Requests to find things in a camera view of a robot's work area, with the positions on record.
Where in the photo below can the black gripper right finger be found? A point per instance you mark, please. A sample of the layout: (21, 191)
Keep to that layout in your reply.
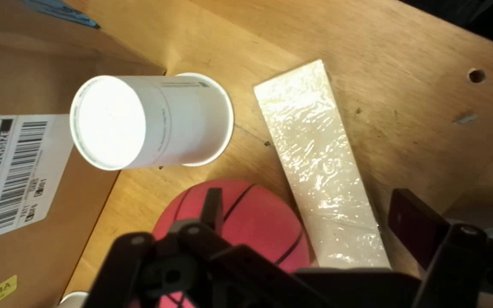
(463, 268)

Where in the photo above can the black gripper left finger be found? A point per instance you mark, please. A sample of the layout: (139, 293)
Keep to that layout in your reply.
(161, 274)

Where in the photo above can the pink rubber basketball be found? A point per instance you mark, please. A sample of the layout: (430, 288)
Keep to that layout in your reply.
(252, 220)

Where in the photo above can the brown cardboard shipping box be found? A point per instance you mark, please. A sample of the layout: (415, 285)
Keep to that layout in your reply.
(47, 262)

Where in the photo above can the plastic wrapped wooden board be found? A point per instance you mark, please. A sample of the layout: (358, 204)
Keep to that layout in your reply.
(315, 155)

